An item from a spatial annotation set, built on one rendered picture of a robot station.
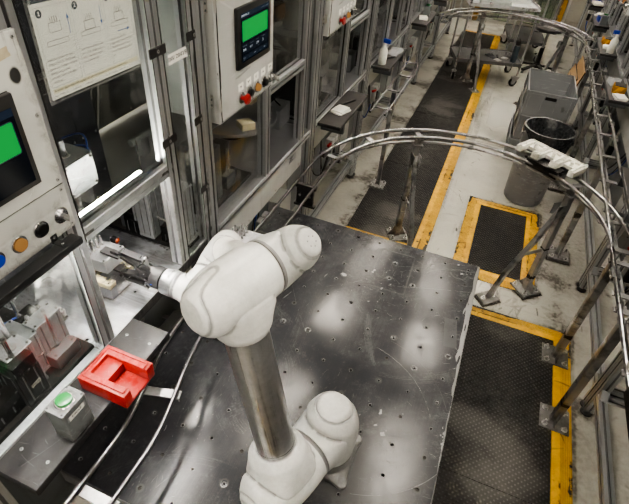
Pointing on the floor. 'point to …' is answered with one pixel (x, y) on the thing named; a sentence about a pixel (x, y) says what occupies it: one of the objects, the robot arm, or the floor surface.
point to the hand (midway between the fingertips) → (112, 259)
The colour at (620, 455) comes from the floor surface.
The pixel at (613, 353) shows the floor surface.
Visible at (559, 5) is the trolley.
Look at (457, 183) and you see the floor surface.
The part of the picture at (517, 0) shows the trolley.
